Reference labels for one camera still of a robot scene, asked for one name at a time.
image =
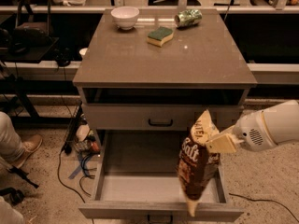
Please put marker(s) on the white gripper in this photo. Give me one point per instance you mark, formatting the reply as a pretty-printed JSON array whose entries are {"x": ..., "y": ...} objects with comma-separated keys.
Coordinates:
[{"x": 249, "y": 131}]

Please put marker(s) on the brown chip bag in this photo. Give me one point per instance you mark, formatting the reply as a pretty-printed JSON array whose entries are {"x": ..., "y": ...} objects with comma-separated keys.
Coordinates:
[{"x": 196, "y": 166}]

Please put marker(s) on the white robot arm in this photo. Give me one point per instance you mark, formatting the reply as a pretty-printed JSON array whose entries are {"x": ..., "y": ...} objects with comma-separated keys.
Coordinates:
[{"x": 282, "y": 122}]

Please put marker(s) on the open grey middle drawer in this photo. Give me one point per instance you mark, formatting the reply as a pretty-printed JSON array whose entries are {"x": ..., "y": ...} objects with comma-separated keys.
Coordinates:
[{"x": 136, "y": 179}]

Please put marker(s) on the grey drawer cabinet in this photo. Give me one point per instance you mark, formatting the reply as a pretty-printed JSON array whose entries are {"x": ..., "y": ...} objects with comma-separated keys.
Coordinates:
[{"x": 201, "y": 65}]

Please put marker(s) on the dark bag on shelf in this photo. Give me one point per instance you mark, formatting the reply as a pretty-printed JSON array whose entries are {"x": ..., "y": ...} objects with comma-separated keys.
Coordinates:
[{"x": 29, "y": 33}]

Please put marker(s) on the green yellow sponge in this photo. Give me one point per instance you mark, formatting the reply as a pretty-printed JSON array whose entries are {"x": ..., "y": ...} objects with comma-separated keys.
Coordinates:
[{"x": 160, "y": 36}]

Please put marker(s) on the green soda can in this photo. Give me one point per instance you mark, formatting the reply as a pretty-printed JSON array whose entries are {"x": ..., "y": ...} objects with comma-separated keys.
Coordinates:
[{"x": 188, "y": 17}]

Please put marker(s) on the white bowl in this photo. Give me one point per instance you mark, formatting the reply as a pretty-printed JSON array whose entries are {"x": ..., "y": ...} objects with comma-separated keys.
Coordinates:
[{"x": 125, "y": 17}]

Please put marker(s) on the white cup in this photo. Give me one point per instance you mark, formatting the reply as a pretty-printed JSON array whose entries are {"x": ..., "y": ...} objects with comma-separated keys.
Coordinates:
[{"x": 83, "y": 52}]

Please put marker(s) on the tan shoe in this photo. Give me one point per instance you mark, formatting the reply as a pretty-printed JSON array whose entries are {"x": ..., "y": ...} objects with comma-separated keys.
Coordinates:
[{"x": 29, "y": 147}]

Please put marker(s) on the person leg in light trousers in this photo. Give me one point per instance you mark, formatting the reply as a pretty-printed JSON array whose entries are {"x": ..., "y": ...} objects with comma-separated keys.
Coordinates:
[{"x": 11, "y": 147}]

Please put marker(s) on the black chair base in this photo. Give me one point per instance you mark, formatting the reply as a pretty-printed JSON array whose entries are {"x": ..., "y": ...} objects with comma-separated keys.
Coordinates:
[{"x": 15, "y": 195}]

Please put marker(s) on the black side table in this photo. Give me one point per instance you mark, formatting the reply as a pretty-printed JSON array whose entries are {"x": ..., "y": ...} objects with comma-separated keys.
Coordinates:
[{"x": 15, "y": 83}]

